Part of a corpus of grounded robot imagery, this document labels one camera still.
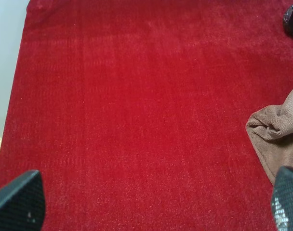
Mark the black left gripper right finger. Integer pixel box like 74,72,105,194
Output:
271,166,293,231

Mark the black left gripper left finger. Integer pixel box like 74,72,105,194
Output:
0,170,46,231

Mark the brown microfibre towel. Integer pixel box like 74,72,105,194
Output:
246,90,293,184

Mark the red velvet table cloth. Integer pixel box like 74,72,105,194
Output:
0,0,293,231

